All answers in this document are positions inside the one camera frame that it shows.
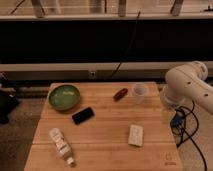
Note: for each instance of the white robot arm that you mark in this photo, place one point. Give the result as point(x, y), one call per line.
point(188, 81)

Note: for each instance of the green ceramic bowl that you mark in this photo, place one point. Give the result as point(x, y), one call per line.
point(64, 97)

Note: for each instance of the red brown oblong object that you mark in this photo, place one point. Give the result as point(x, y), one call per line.
point(120, 94)

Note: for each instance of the white sponge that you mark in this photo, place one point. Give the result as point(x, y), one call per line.
point(136, 135)

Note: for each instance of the clear plastic cup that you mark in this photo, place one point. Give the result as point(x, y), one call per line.
point(139, 91)

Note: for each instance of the black smartphone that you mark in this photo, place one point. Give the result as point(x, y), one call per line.
point(83, 115)

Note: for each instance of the white plastic bottle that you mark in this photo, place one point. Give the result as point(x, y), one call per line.
point(62, 146)

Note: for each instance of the blue power box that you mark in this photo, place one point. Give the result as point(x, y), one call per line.
point(177, 120)

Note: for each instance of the black object at left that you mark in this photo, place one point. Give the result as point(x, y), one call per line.
point(8, 101)

